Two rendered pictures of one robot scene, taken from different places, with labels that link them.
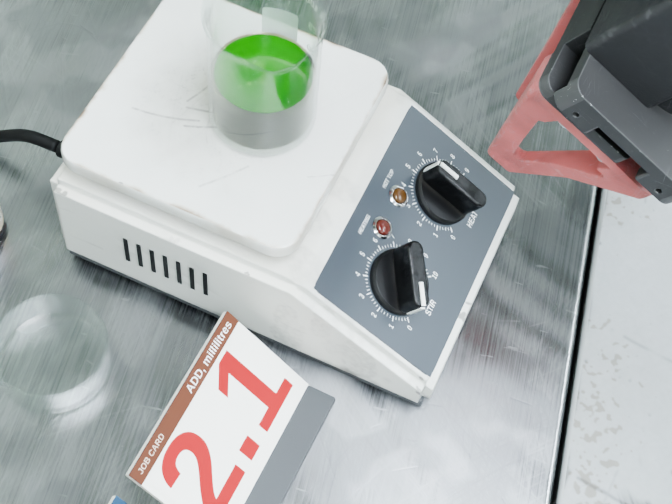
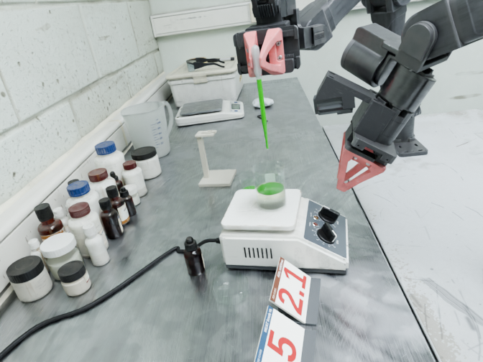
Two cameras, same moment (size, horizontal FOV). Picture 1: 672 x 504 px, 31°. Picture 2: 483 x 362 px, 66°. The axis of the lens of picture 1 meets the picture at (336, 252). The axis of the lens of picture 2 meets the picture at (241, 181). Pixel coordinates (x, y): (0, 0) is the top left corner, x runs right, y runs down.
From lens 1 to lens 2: 0.26 m
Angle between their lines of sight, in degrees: 33
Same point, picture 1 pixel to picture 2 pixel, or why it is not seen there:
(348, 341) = (318, 253)
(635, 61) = (366, 128)
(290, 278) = (296, 236)
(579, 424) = (395, 266)
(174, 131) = (250, 212)
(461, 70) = not seen: hidden behind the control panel
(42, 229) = (215, 266)
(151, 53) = (236, 202)
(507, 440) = (376, 275)
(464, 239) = (338, 227)
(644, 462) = (420, 268)
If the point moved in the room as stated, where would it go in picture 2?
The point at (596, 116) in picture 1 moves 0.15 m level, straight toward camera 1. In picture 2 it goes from (364, 143) to (373, 196)
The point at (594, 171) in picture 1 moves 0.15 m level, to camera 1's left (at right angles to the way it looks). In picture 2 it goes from (367, 173) to (268, 188)
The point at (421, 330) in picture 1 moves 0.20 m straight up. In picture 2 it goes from (338, 247) to (336, 125)
